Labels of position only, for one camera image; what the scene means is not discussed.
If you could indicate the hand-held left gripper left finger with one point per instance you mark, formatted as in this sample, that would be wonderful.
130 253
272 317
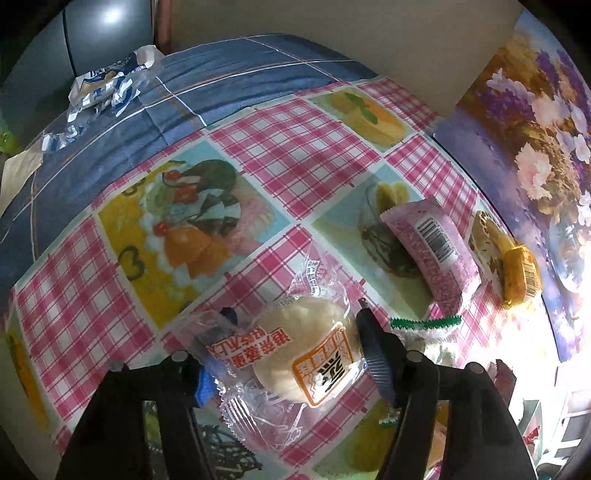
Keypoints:
203 388

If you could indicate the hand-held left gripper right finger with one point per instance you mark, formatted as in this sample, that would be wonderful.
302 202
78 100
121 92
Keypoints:
381 364

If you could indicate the clear packet with white bun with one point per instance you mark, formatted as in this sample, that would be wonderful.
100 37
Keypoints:
295 332

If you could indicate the clear packet with green edge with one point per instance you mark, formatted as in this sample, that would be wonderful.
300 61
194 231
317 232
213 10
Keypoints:
425 324

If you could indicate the pink foil snack packet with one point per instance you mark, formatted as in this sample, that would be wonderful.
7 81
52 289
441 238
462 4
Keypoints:
429 249

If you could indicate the orange foil snack packet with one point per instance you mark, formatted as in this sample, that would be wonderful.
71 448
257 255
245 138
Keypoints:
519 277

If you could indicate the white plastic rack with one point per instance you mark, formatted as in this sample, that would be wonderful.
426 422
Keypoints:
570 424

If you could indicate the pink checkered fruit-print tablecloth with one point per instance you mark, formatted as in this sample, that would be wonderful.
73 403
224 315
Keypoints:
286 152

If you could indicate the tan paper sheet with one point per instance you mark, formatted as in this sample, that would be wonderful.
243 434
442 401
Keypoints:
21 180

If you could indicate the purple floral picture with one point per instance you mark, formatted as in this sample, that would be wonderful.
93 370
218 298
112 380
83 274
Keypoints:
521 115

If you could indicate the small blue-white wrapper strip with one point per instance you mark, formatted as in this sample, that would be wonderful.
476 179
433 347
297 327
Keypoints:
60 138

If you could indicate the blue plaid cloth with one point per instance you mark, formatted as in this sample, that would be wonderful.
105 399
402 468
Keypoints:
207 78

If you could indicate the green plastic item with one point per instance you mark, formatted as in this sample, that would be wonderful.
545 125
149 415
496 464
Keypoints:
8 138

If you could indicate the large blue-white crumpled wrapper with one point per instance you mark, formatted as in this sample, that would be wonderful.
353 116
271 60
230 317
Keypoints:
99 85

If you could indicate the brown cardboard board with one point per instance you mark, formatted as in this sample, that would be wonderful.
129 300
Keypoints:
415 37

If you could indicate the dark grey cabinet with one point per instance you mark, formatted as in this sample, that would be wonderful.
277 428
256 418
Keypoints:
92 27

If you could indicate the brown wooden post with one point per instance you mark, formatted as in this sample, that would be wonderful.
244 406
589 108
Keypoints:
162 23

